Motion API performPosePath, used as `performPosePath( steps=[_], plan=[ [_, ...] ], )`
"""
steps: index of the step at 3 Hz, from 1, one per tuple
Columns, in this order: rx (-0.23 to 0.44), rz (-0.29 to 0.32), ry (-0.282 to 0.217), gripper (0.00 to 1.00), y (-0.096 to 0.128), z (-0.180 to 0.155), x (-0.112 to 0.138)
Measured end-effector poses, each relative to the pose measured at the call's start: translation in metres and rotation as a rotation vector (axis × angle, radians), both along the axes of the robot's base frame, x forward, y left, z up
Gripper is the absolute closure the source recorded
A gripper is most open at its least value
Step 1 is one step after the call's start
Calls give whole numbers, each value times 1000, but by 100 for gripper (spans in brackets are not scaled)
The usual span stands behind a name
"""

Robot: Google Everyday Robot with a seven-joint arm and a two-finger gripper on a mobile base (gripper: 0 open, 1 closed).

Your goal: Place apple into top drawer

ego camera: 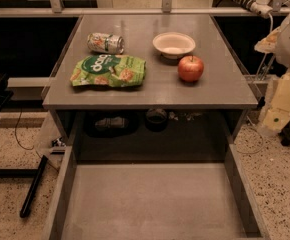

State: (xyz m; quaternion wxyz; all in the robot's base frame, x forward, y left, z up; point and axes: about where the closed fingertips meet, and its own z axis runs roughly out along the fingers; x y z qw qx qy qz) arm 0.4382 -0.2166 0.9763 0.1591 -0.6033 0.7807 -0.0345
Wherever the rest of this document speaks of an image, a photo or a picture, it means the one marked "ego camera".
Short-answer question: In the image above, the white floor cable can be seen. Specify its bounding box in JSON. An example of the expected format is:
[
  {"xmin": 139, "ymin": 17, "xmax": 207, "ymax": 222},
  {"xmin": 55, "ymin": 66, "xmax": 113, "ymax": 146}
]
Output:
[{"xmin": 235, "ymin": 116, "xmax": 265, "ymax": 156}]

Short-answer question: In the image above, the green chip bag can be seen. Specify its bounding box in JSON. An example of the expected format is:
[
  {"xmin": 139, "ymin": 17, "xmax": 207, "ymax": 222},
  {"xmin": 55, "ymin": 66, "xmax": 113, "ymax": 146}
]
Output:
[{"xmin": 70, "ymin": 54, "xmax": 146, "ymax": 88}]

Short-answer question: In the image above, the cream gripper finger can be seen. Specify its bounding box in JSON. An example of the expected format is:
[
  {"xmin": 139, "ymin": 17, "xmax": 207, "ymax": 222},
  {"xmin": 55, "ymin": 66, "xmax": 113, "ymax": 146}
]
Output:
[
  {"xmin": 262, "ymin": 71, "xmax": 290, "ymax": 133},
  {"xmin": 254, "ymin": 27, "xmax": 280, "ymax": 54}
]

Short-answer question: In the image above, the open grey top drawer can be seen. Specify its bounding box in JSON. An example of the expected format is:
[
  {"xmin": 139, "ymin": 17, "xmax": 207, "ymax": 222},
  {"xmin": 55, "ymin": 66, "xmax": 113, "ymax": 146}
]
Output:
[{"xmin": 42, "ymin": 144, "xmax": 270, "ymax": 240}]

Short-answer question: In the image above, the red apple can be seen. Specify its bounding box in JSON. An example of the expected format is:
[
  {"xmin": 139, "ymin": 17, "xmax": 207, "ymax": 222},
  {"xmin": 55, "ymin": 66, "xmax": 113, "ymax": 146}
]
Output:
[{"xmin": 178, "ymin": 55, "xmax": 204, "ymax": 82}]

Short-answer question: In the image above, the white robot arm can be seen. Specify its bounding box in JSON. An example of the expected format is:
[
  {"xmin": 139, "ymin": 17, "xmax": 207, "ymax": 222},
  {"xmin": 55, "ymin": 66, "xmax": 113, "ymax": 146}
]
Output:
[{"xmin": 254, "ymin": 13, "xmax": 290, "ymax": 133}]

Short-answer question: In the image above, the crushed soda can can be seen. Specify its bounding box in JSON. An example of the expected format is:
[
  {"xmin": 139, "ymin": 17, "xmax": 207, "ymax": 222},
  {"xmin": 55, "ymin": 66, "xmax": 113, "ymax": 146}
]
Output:
[{"xmin": 87, "ymin": 32, "xmax": 124, "ymax": 54}]

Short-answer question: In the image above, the black floor cable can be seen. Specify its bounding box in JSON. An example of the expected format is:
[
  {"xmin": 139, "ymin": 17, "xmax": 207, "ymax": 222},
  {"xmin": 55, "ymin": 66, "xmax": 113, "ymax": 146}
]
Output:
[{"xmin": 14, "ymin": 107, "xmax": 36, "ymax": 152}]

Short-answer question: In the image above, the grey cabinet with top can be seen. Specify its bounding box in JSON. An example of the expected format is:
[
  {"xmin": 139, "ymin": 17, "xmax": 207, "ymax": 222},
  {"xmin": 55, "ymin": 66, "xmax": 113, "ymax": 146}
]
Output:
[{"xmin": 41, "ymin": 14, "xmax": 260, "ymax": 163}]

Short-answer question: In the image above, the white paper bowl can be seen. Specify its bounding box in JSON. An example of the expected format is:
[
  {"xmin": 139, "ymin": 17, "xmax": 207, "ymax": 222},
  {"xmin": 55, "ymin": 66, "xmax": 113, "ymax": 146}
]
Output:
[{"xmin": 152, "ymin": 32, "xmax": 196, "ymax": 59}]

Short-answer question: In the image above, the black chair leg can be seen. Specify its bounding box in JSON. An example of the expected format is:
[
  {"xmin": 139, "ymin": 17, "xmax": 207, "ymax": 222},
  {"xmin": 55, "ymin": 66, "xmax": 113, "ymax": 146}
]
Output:
[{"xmin": 19, "ymin": 155, "xmax": 48, "ymax": 218}]

